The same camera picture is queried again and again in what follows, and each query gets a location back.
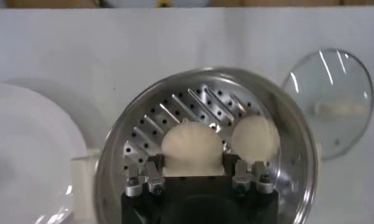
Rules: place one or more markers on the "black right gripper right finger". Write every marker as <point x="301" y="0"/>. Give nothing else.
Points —
<point x="242" y="176"/>

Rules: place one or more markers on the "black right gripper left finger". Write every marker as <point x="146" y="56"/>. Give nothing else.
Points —
<point x="153" y="178"/>

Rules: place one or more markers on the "white steamed baozi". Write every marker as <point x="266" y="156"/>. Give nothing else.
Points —
<point x="191" y="149"/>
<point x="255" y="138"/>

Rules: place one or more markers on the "round glass pot lid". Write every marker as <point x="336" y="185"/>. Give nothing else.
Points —
<point x="333" y="100"/>

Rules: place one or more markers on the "stainless steel steamer basket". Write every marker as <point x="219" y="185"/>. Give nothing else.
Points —
<point x="296" y="152"/>

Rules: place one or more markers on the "white round plate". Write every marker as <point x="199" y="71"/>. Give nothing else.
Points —
<point x="31" y="152"/>

